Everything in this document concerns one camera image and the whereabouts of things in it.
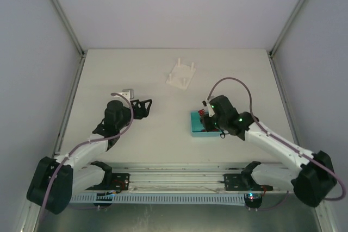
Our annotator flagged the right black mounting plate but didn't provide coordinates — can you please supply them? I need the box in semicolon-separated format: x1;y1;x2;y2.
221;173;264;191

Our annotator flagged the aluminium corner post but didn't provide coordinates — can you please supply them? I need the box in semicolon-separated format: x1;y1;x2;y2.
268;0;306;59
49;0;85;57

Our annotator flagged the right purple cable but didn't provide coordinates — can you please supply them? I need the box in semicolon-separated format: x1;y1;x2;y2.
208;77;344;212

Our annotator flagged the left aluminium corner post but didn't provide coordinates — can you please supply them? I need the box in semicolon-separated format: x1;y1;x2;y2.
49;0;85;57

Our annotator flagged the right aluminium corner post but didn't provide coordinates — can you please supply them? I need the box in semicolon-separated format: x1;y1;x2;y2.
268;0;306;59

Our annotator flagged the teal plastic bin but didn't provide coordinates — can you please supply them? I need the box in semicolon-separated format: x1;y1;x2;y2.
190;111;221;137

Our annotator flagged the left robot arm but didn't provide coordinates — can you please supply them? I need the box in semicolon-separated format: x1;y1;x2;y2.
26;99;152;214

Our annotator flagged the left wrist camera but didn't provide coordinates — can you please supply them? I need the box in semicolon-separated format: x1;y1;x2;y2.
120;89;134;101

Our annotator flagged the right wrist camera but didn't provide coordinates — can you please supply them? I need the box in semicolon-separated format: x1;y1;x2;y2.
207;102;215;117

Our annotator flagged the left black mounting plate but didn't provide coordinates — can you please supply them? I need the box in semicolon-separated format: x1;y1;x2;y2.
86;173;131;191

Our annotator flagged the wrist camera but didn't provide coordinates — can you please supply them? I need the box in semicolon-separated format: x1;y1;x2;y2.
207;102;215;117
120;89;134;101

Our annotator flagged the slotted cable duct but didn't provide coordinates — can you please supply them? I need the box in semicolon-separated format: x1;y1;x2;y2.
69;192;245;206

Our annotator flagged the black mounting plate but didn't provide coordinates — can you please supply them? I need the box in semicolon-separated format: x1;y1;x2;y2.
221;173;264;191
86;173;131;191

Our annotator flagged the white peg base plate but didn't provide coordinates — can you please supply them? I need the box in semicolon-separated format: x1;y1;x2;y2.
166;58;196;90

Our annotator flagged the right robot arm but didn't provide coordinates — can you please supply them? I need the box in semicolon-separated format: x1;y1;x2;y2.
200;95;338;207

